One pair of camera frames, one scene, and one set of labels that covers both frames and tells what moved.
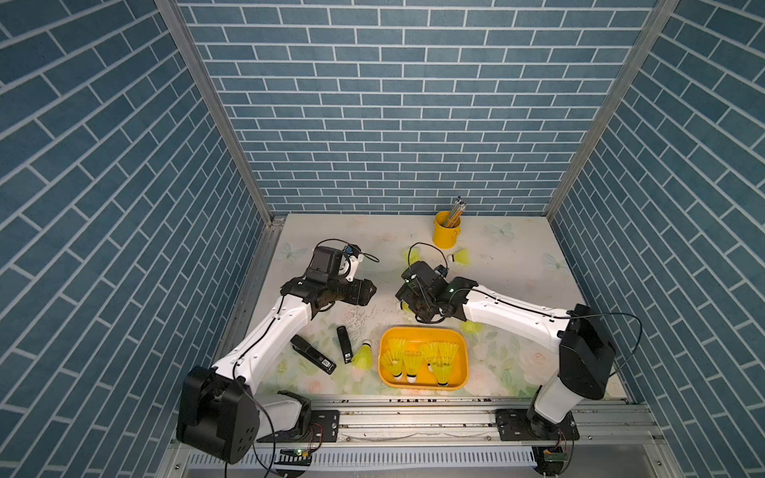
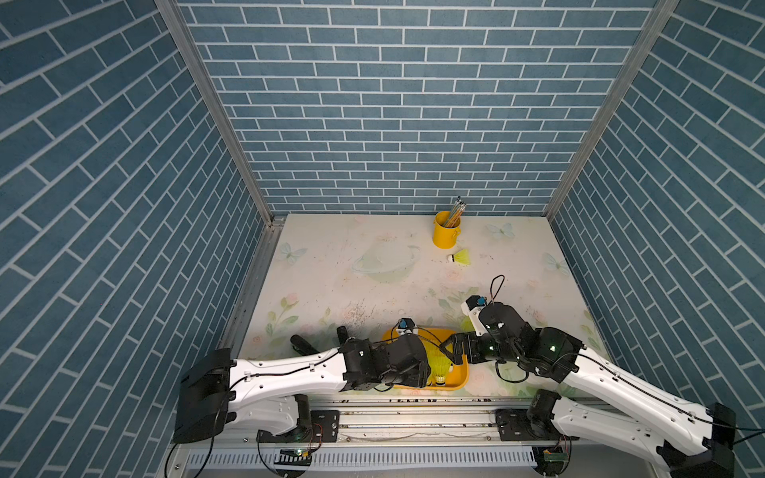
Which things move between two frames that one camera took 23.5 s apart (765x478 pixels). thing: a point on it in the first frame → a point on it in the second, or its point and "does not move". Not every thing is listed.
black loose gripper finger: (312, 354) does not move
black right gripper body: (422, 307) → (485, 349)
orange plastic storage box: (425, 379) does not move
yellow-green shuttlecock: (414, 256) → (440, 365)
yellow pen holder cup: (444, 236) does not move
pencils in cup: (458, 208) does not move
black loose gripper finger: (345, 344) does not move
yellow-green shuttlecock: (462, 257) does not move
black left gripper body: (338, 288) → (411, 375)
